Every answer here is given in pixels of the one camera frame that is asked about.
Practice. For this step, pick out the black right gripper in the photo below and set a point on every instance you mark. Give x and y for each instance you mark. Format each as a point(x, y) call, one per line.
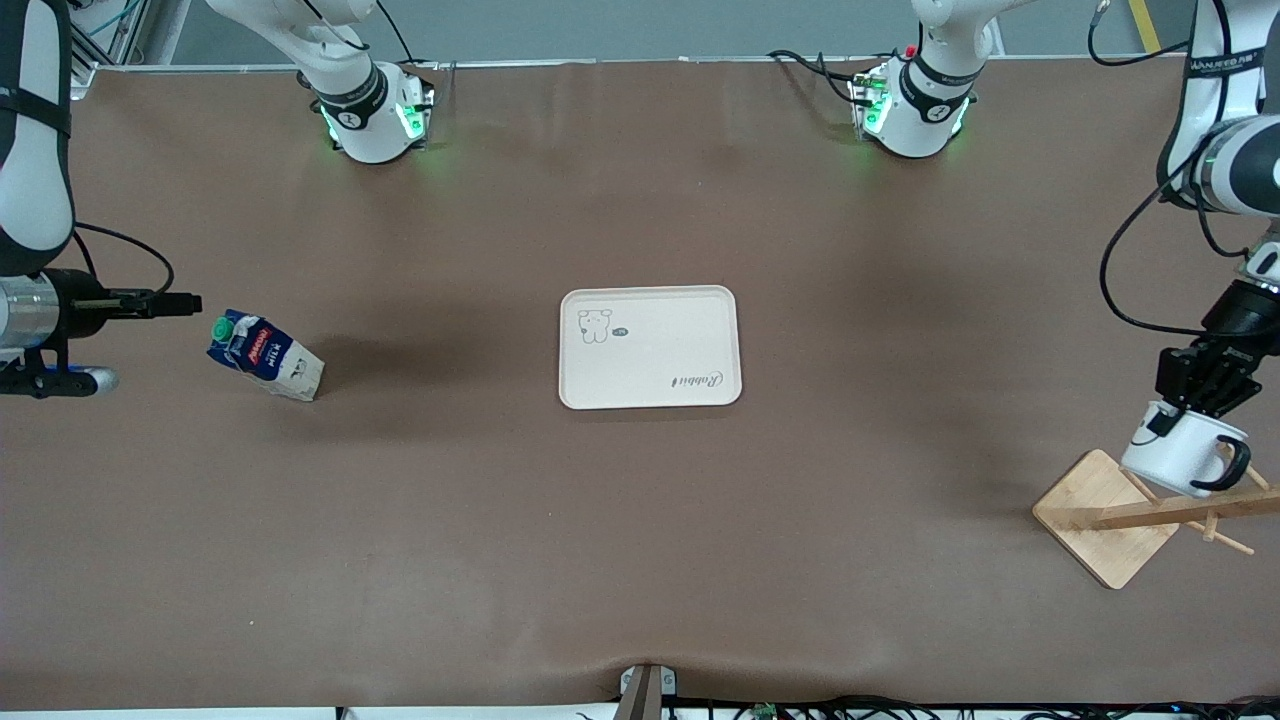
point(78, 304)

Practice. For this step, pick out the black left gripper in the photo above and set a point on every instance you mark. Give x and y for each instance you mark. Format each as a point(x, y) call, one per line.
point(1238, 320)

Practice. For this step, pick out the blue milk carton green cap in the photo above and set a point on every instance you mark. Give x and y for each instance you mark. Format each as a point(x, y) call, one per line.
point(262, 355)

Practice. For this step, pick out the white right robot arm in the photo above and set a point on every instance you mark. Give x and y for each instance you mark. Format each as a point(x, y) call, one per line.
point(365, 115)

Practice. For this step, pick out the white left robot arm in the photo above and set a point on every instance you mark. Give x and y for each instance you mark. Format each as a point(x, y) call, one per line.
point(920, 115)

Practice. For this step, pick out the white rabbit print tray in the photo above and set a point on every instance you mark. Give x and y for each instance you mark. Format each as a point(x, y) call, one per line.
point(650, 350)

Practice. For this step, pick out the wooden mug stand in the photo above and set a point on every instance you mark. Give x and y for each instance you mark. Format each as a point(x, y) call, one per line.
point(1110, 520)

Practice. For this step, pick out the metal table edge clamp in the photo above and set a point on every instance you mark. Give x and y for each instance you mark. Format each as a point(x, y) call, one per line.
point(647, 690)

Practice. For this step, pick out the aluminium frame profile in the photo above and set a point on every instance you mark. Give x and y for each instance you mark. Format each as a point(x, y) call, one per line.
point(120, 35)

